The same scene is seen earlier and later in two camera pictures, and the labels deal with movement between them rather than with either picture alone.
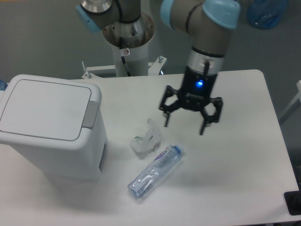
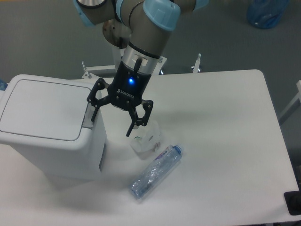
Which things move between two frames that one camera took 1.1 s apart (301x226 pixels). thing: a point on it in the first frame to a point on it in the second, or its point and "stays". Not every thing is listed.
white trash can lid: [47, 109] stays
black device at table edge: [293, 200] stays
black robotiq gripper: [196, 88] to [125, 92]
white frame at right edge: [297, 97] stays
